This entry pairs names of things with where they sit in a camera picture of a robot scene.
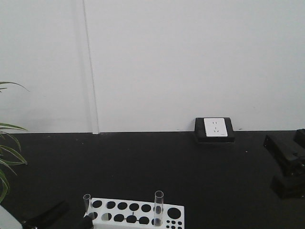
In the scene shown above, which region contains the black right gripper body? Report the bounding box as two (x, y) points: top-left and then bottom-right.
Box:
(263, 135), (305, 198)

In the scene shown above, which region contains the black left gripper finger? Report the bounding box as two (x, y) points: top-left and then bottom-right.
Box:
(22, 201), (69, 228)
(77, 216), (93, 229)

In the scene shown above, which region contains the thin glass test tube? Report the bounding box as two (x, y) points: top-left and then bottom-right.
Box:
(83, 194), (92, 216)

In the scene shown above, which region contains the wide glass test tube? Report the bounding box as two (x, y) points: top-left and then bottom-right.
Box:
(153, 190), (164, 227)

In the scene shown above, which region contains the white test tube rack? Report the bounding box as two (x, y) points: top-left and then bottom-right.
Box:
(91, 198), (185, 229)

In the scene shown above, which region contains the white plant pot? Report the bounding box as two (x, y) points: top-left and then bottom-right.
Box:
(0, 206), (22, 229)

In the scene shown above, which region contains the black base power socket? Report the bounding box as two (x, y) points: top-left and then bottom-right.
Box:
(194, 117), (235, 144)

